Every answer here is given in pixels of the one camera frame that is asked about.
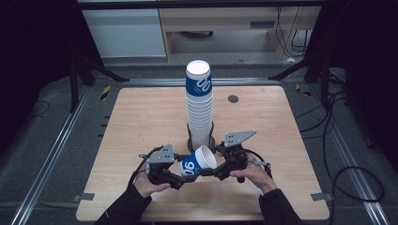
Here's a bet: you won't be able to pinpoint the thin black floor cable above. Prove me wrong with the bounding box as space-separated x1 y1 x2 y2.
27 100 51 120

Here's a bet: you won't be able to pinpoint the person's right hand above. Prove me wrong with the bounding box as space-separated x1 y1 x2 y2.
229 153 278 195

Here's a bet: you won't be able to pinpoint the grey table bracket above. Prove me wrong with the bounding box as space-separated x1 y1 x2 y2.
310 192 333 203
72 192 96 203

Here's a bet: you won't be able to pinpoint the hanging black desk cables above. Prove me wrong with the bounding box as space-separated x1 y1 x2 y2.
276 7 311 59

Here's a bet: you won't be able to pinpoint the right hand-held gripper cable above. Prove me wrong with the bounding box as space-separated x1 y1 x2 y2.
243 149 273 179

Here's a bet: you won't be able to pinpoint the white cabinet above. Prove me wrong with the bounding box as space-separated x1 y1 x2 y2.
82 8 167 59

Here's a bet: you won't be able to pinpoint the left hand-held gripper cable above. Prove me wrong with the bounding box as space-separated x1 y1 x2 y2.
128 145 165 188

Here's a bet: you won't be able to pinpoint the black metal stand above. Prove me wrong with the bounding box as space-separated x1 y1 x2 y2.
268 55 333 111
69 52 130 113

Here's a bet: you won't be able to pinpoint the person's left hand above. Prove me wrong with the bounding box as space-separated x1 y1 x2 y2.
133 163 172 200

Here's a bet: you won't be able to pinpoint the long metal floor rail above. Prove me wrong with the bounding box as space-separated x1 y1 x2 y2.
308 83 392 225
10 87 92 225

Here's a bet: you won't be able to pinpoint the single blue white cup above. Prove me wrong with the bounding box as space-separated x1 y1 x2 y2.
178 144 218 178

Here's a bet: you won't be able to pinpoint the hand-held gripper cable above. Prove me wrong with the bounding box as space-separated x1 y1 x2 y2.
243 149 273 179
128 145 165 188

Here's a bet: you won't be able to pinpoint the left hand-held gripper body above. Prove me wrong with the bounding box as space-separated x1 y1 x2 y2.
145 142 186 190

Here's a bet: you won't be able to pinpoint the stack of nested paper cups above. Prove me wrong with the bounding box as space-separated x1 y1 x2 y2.
185 59 215 152

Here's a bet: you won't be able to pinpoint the black floor cables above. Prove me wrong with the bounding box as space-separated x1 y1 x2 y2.
295 90 386 225

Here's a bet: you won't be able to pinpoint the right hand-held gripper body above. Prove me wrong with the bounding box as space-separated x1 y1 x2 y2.
215 129 258 184

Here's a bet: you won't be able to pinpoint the yellow black tape strip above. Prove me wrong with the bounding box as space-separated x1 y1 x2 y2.
99 84 112 101
295 83 313 98

